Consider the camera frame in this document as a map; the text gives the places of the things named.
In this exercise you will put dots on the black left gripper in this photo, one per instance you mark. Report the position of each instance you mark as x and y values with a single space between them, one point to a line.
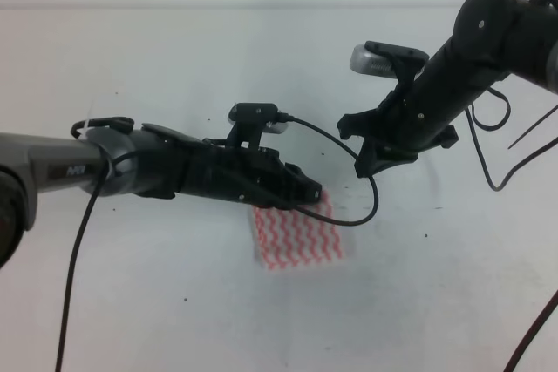
237 174

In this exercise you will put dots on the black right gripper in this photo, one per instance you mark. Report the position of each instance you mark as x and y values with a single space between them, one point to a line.
399 129

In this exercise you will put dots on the pink white wavy striped towel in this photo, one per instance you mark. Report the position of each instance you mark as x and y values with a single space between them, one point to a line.
289 241

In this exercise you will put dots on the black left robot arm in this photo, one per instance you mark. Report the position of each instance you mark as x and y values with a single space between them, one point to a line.
109 156

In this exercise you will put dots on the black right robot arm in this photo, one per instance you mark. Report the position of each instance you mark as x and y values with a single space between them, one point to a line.
491 39

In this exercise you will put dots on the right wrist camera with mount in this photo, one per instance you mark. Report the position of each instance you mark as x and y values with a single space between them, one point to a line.
389 61

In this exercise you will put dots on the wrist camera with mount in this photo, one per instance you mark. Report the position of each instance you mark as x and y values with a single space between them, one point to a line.
251 120
389 61

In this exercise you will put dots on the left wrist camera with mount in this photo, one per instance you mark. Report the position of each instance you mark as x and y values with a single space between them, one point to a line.
251 120

